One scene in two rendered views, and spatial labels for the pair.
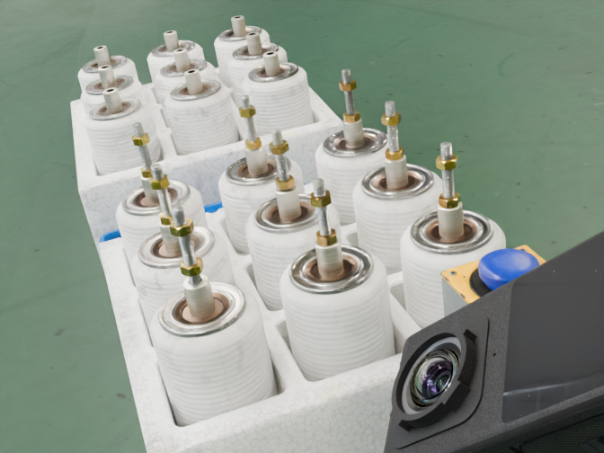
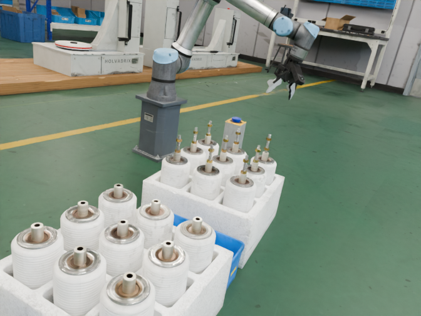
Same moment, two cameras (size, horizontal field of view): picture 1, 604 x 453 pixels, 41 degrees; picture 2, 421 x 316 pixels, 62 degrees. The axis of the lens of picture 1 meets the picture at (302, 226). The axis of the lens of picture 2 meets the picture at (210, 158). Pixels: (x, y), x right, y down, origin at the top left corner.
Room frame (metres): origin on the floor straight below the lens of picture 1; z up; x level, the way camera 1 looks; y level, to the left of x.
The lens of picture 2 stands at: (1.67, 0.65, 0.72)
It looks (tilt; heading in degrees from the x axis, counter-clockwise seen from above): 22 degrees down; 216
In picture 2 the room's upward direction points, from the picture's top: 9 degrees clockwise
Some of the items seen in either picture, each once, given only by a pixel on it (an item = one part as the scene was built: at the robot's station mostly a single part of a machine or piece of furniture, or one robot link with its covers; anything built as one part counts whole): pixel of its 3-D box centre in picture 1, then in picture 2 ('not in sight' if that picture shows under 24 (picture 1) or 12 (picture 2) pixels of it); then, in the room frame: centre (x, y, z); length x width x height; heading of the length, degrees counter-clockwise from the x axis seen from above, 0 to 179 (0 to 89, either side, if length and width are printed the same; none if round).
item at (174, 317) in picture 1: (202, 309); (264, 159); (0.57, 0.10, 0.25); 0.08 x 0.08 x 0.01
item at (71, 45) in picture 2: not in sight; (73, 45); (-0.09, -2.29, 0.29); 0.30 x 0.30 x 0.06
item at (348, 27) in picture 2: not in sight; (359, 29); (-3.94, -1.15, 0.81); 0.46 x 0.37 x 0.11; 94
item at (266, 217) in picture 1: (290, 213); (222, 160); (0.72, 0.01, 0.25); 0.08 x 0.08 x 0.01
